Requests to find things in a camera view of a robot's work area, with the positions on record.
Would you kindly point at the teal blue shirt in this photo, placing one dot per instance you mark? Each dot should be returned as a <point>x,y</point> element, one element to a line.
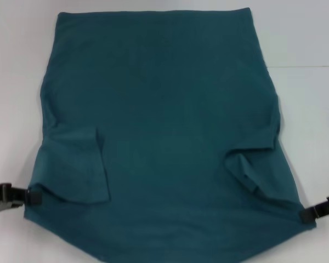
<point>159,123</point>

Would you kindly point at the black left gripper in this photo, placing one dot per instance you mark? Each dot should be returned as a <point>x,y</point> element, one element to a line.
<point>0,198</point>

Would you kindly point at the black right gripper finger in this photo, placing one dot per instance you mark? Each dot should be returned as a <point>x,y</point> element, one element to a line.
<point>322,209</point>

